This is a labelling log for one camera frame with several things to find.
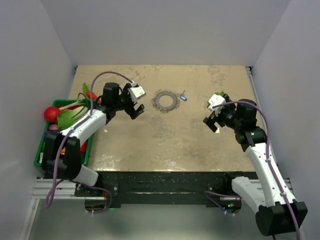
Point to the white toy vegetable green leaves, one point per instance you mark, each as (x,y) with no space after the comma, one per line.
(221,93)

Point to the red toy pepper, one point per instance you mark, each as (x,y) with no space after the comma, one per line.
(83,147)

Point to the green plastic crate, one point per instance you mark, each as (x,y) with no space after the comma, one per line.
(85,153)

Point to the toy bok choy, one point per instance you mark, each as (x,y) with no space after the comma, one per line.
(72,112)

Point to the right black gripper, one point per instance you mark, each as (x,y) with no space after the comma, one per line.
(231,107)

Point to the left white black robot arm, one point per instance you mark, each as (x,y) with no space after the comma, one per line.
(62,150)

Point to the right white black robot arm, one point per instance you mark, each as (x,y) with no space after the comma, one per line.
(276,208)

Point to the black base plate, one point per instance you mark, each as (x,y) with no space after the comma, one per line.
(116,188)

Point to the pink toy onion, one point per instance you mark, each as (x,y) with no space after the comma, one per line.
(53,127)

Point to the metal disc with keyrings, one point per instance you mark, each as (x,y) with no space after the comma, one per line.
(165,101)

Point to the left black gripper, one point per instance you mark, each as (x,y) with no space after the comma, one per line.
(126,94)

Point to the red toy radish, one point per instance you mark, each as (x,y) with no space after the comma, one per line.
(51,114)

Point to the orange toy carrot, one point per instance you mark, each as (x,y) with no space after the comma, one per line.
(86,90)

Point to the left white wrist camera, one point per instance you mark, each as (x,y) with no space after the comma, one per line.
(136,93)

